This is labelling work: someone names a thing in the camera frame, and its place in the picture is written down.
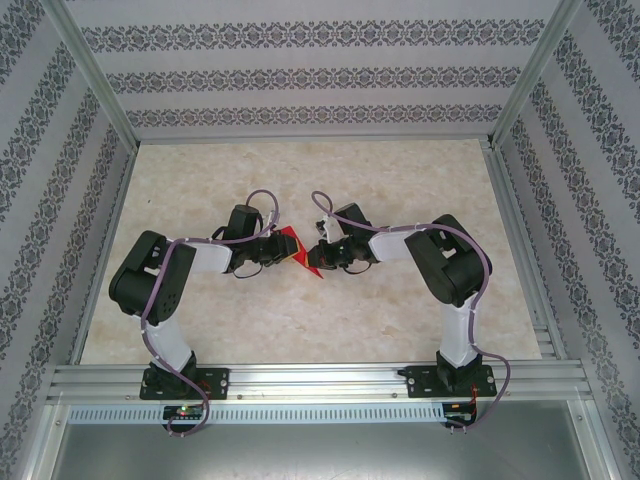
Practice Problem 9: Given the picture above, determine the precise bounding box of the red cloth piece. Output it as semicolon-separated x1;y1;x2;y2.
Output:
277;224;327;280

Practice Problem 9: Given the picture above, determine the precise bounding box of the small circuit board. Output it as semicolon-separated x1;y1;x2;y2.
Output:
164;404;204;421
446;402;476;424

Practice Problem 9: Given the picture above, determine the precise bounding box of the left gripper black cable loop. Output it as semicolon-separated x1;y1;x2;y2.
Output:
231;261;267;281

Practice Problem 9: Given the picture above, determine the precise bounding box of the aluminium back frame bar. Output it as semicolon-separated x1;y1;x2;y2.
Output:
134;132;494;147

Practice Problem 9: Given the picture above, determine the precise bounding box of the aluminium mounting rail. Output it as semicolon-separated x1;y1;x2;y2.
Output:
47;363;594;404

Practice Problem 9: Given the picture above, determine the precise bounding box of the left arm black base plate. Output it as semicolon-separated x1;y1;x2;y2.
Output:
140;367;232;402

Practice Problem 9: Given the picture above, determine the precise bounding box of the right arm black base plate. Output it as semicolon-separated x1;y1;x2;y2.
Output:
405;364;497;400

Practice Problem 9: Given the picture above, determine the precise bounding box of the slotted grey cable duct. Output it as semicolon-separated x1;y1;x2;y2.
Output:
67;402;449;424

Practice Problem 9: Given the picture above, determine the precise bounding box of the aluminium side rail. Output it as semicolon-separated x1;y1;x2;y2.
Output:
69;144;139;366
482;142;569;361

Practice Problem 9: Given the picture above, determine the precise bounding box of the aluminium frame post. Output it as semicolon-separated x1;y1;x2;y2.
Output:
487;0;586;147
42;0;142;147

